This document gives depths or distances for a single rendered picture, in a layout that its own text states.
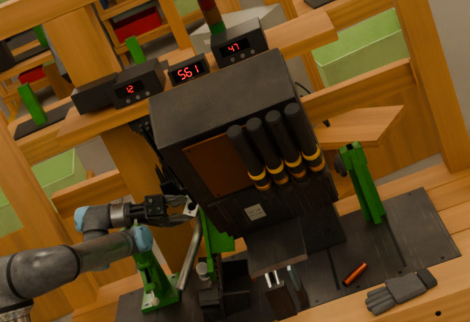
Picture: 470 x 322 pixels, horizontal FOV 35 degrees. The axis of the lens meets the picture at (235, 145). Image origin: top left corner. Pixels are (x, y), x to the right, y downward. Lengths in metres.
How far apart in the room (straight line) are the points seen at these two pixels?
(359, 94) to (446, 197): 0.43
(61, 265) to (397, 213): 1.11
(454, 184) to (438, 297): 0.57
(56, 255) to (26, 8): 0.83
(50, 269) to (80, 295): 0.93
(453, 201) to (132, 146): 1.04
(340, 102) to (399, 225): 0.45
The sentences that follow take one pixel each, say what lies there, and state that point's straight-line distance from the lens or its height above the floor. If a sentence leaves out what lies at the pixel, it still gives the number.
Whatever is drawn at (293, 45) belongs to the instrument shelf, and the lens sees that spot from 2.21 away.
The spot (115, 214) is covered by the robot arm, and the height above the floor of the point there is 1.31.
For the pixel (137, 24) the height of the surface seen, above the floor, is 0.39.
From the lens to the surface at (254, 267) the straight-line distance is 2.03.
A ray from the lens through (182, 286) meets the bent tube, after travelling 2.32.
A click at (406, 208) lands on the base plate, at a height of 0.90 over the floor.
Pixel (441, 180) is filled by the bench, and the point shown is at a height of 0.88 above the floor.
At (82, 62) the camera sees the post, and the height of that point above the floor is 1.70.
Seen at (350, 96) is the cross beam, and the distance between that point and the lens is 2.51.
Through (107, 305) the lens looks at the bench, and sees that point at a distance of 2.73.
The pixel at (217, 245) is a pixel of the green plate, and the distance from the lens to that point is 2.19.
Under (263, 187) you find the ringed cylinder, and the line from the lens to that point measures 1.93.
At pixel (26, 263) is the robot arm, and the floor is 1.47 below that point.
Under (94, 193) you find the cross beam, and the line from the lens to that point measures 2.65.
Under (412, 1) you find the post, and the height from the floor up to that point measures 1.49.
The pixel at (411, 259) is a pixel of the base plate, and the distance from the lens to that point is 2.24.
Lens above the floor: 2.20
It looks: 23 degrees down
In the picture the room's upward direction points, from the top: 24 degrees counter-clockwise
